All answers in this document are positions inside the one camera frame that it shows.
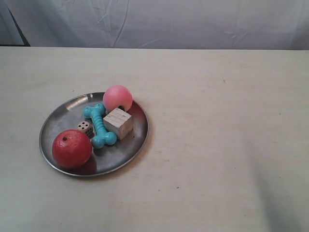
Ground white wooden cube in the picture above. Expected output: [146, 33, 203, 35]
[103, 108, 134, 140]

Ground pink toy peach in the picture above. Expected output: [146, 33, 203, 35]
[103, 85, 133, 112]

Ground turquoise toy bone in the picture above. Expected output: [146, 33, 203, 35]
[83, 103, 117, 149]

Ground small beige die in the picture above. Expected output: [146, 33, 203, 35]
[77, 121, 94, 139]

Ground round metal plate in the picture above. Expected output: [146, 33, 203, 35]
[39, 92, 149, 178]

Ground red toy apple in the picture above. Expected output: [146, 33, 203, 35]
[52, 130, 92, 169]

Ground pale blue backdrop cloth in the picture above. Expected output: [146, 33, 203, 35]
[0, 0, 309, 50]

